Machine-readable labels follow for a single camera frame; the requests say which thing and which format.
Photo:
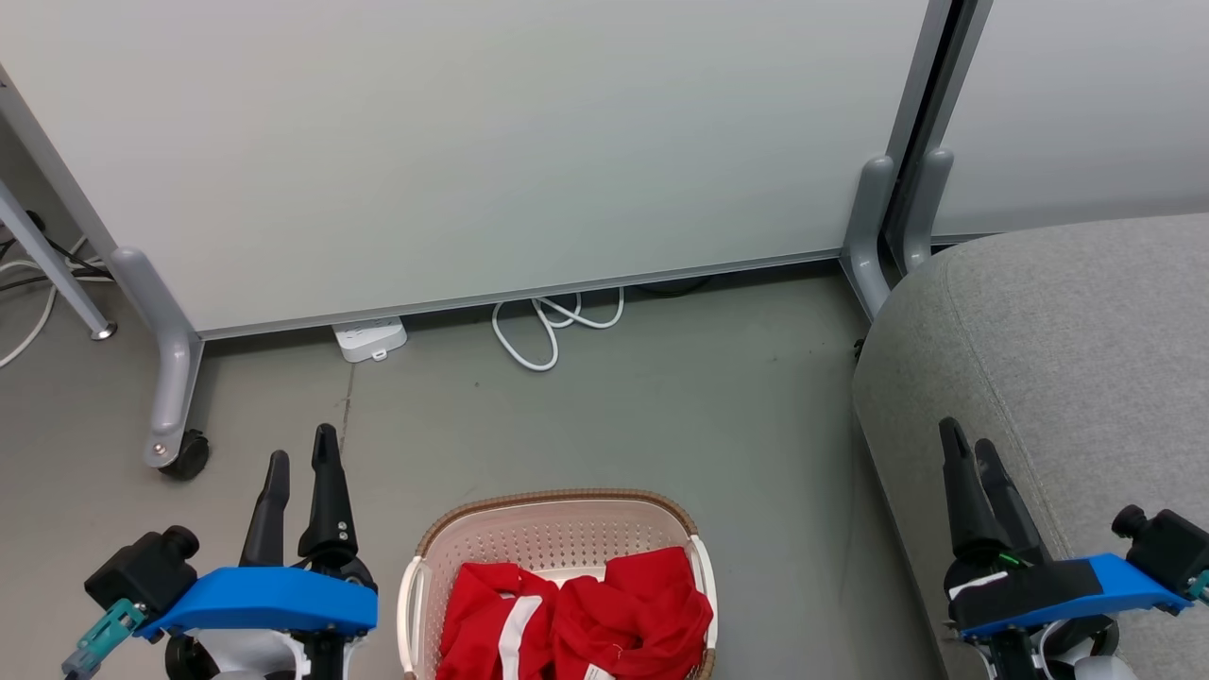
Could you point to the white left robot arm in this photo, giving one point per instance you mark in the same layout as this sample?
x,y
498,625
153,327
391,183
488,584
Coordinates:
x,y
250,656

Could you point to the grey partition leg with caster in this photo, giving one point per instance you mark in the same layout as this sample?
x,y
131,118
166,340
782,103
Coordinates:
x,y
170,378

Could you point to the blue-topped right gripper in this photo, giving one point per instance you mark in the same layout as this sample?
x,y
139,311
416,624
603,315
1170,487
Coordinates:
x,y
1058,590

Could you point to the blue-topped left gripper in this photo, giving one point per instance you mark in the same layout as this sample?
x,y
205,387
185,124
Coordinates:
x,y
274,600

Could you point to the grey fabric sofa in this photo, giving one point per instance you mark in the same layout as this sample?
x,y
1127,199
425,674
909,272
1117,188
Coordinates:
x,y
1067,359

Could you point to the red garment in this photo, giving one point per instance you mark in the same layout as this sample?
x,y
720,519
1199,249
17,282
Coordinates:
x,y
628,619

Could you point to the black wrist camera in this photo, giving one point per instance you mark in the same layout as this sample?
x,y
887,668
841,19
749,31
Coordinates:
x,y
1166,548
142,571

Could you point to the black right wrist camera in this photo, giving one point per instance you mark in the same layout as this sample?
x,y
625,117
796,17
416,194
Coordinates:
x,y
1166,548

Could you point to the large white partition panel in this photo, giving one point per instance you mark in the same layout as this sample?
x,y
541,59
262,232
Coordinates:
x,y
453,142

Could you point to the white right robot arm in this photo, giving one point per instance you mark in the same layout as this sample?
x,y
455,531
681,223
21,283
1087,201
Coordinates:
x,y
1086,666

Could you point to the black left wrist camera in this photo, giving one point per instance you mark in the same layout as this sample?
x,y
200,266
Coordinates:
x,y
142,571

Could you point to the metal table leg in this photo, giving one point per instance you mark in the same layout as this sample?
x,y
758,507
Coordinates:
x,y
52,264

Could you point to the white perforated laundry basket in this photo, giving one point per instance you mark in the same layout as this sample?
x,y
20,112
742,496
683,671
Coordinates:
x,y
557,529

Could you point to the white power strip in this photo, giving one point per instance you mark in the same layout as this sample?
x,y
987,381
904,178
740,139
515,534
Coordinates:
x,y
370,338

